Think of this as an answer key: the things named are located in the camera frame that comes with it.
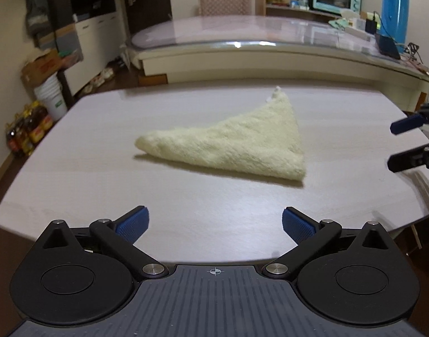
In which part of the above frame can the dark brown door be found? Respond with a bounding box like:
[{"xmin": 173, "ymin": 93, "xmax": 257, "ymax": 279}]
[{"xmin": 120, "ymin": 0, "xmax": 173, "ymax": 41}]

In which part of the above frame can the green cloth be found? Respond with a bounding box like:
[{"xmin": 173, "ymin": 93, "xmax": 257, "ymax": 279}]
[{"xmin": 328, "ymin": 17, "xmax": 355, "ymax": 29}]

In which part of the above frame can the wooden side shelf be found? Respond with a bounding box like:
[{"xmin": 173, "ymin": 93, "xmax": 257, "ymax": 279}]
[{"xmin": 254, "ymin": 0, "xmax": 343, "ymax": 18}]

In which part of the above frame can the pale yellow towel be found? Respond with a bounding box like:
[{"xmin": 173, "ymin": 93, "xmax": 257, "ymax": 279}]
[{"xmin": 134, "ymin": 86, "xmax": 307, "ymax": 183}]

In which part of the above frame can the cardboard box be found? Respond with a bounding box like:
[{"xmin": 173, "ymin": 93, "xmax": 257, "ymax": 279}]
[{"xmin": 21, "ymin": 50, "xmax": 62, "ymax": 90}]

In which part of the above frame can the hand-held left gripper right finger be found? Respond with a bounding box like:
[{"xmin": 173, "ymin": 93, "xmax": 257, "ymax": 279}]
[{"xmin": 261, "ymin": 206, "xmax": 399, "ymax": 281}]

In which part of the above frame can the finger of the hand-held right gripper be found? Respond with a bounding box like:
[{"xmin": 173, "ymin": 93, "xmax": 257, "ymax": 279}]
[
  {"xmin": 387, "ymin": 142, "xmax": 429, "ymax": 173},
  {"xmin": 390, "ymin": 101, "xmax": 429, "ymax": 136}
]

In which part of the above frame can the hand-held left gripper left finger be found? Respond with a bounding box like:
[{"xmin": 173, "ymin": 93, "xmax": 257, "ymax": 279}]
[{"xmin": 35, "ymin": 205, "xmax": 169, "ymax": 281}]

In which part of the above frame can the cream and black cabinet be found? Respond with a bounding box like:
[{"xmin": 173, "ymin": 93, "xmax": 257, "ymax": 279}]
[{"xmin": 23, "ymin": 0, "xmax": 125, "ymax": 95}]

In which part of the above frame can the blue thermos jug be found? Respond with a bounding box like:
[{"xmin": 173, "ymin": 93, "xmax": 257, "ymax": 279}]
[{"xmin": 381, "ymin": 0, "xmax": 410, "ymax": 44}]

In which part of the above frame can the black smartphone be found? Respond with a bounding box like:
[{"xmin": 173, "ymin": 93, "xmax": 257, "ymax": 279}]
[{"xmin": 375, "ymin": 33, "xmax": 402, "ymax": 60}]

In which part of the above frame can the grey hanging bag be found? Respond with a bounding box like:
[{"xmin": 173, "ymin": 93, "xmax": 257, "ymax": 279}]
[{"xmin": 25, "ymin": 10, "xmax": 43, "ymax": 37}]

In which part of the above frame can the cream glass-topped table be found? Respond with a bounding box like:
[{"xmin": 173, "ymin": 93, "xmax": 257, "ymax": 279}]
[{"xmin": 121, "ymin": 14, "xmax": 429, "ymax": 113}]

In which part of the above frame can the quilted beige chair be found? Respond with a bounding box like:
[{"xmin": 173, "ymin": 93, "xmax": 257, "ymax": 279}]
[{"xmin": 199, "ymin": 0, "xmax": 251, "ymax": 16}]

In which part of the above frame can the black metal stand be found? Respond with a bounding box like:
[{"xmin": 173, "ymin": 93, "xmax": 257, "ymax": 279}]
[{"xmin": 405, "ymin": 42, "xmax": 421, "ymax": 62}]

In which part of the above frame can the red and green bag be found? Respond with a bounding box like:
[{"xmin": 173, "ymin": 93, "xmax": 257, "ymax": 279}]
[{"xmin": 58, "ymin": 51, "xmax": 83, "ymax": 65}]

